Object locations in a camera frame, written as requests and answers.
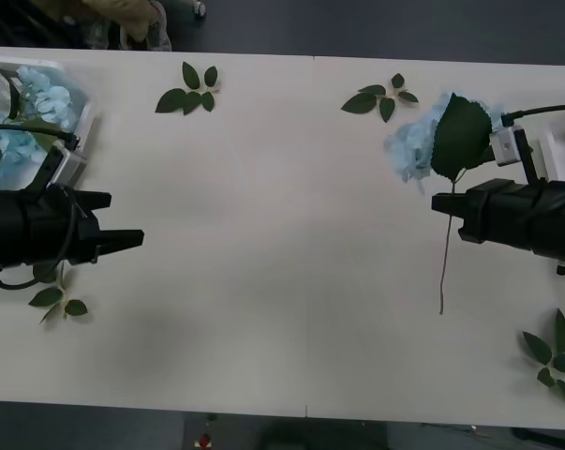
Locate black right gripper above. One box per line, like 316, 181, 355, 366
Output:
430, 177, 546, 255

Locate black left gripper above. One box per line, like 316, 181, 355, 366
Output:
23, 186, 145, 267

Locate green leaf twig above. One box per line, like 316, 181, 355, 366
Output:
519, 307, 565, 408
27, 262, 89, 324
154, 60, 220, 116
340, 72, 420, 124

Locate person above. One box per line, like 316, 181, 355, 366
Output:
82, 0, 173, 52

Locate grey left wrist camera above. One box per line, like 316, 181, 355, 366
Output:
28, 139, 89, 191

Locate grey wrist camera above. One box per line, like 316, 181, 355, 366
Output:
489, 125, 531, 168
28, 139, 89, 191

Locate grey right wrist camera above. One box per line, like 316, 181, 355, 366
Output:
489, 125, 531, 168

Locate black left camera cable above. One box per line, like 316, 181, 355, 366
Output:
0, 120, 84, 291

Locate black camera cable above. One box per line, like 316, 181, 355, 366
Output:
500, 103, 565, 128
0, 120, 84, 291

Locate black right camera cable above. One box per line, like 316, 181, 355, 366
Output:
500, 103, 565, 128

